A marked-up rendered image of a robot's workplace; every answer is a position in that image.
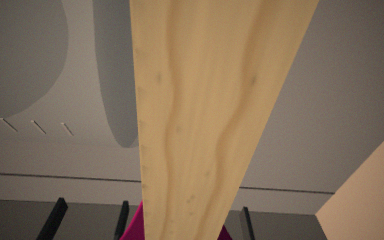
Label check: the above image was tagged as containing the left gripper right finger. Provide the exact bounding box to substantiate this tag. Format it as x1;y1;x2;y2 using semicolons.
217;225;233;240

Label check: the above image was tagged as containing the light wooden plank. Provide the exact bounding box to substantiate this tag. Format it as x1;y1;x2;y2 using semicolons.
129;0;319;240

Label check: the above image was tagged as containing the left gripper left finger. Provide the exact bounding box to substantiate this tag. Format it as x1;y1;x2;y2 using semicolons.
119;201;145;240

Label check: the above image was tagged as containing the grey wall-mounted rack frame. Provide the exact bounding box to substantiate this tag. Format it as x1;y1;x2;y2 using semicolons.
0;141;384;240

